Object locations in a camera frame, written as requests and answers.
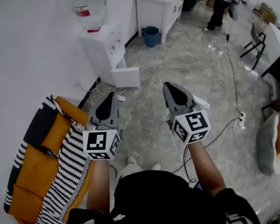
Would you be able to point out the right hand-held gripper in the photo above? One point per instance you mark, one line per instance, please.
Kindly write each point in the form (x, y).
(196, 124)

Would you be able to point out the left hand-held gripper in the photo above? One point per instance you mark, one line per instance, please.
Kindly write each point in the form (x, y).
(95, 141)

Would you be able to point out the white panel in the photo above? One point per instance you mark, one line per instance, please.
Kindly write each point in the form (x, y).
(125, 77)

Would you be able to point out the white water dispenser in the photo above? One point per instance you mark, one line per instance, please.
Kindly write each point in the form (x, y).
(100, 54)

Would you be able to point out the person's left forearm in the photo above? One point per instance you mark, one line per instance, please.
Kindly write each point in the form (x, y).
(98, 183)

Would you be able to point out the person's right forearm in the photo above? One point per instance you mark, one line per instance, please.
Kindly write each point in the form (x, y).
(206, 169)

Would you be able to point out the clear large water jug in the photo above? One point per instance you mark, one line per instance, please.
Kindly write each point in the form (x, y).
(89, 7)

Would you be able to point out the small white plug adapter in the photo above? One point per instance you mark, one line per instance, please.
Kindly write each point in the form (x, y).
(121, 98)

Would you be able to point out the person's beige trousers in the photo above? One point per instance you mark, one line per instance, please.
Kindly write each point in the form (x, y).
(129, 170)

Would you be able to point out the blue waste bin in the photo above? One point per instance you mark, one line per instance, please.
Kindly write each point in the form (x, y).
(151, 38)

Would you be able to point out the white power strip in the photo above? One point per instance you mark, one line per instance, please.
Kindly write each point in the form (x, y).
(241, 118)

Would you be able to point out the person's right white shoe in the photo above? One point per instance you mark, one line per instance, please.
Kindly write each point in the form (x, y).
(155, 166)

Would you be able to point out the black white striped blanket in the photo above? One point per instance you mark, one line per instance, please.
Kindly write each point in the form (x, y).
(61, 178)

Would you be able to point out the white side table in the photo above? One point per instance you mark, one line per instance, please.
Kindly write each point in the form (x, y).
(152, 10)

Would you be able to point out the orange sofa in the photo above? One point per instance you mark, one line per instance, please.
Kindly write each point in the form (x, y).
(29, 172)

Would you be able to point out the grey orange cushion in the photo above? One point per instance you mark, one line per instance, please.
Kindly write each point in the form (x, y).
(265, 147)

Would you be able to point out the person's black shirt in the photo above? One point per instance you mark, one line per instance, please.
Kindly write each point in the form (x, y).
(156, 205)

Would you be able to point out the brown cardboard box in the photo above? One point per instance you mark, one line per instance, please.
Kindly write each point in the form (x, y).
(267, 14)

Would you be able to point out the white wall socket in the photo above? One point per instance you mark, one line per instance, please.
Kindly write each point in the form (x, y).
(77, 84)

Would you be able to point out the black frame chair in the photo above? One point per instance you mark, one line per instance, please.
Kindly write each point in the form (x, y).
(255, 36)

